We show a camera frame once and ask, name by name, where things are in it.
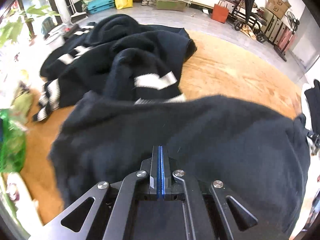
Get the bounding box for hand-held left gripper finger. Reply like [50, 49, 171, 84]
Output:
[160, 145, 260, 240]
[29, 145, 161, 240]

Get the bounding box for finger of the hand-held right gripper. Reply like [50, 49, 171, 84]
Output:
[306, 129, 320, 155]

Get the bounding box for dark navy sweatpants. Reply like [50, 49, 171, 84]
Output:
[47, 91, 310, 240]

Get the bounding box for black folded garment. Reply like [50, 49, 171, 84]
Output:
[304, 79, 320, 120]

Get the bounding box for black white-striped jacket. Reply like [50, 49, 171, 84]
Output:
[32, 14, 198, 123]

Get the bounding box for black standing fan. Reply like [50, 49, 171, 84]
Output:
[275, 11, 299, 62]

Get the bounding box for olive suitcase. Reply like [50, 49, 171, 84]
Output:
[264, 9, 283, 44]

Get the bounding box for black folding cart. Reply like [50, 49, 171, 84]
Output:
[230, 0, 268, 43]

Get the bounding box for printed cardboard box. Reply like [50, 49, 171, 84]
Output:
[265, 0, 292, 19]

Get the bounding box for green plastic basket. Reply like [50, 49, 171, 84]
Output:
[0, 109, 28, 173]

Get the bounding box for orange paper bag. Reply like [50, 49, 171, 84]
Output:
[211, 0, 229, 23]

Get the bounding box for green box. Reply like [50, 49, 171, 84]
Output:
[156, 0, 192, 12]

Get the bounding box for grey broom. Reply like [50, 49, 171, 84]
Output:
[64, 0, 88, 24]

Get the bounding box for teal suitcase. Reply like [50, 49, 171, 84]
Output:
[87, 0, 115, 14]

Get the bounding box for potted green plant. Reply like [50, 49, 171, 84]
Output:
[0, 0, 85, 45]

